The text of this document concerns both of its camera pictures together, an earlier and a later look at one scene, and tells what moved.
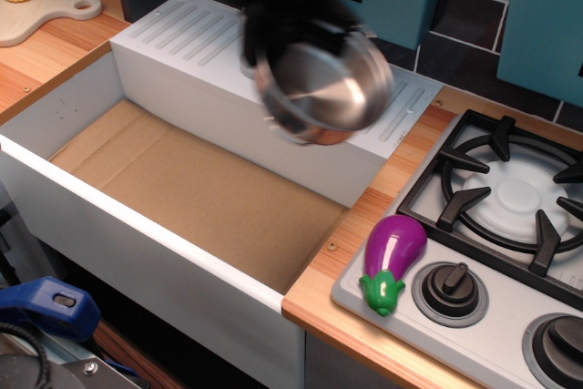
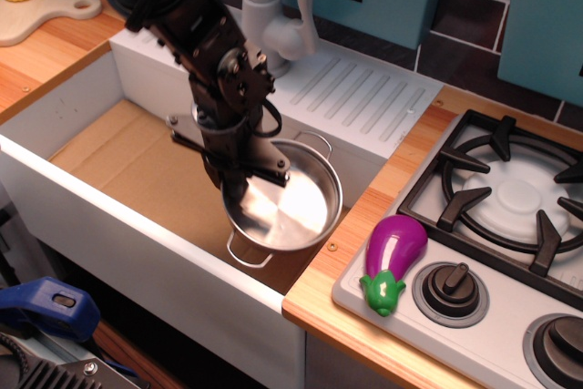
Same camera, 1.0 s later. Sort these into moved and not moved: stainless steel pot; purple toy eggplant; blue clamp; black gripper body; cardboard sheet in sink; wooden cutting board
Moved: stainless steel pot; black gripper body
Not moved: wooden cutting board; cardboard sheet in sink; blue clamp; purple toy eggplant
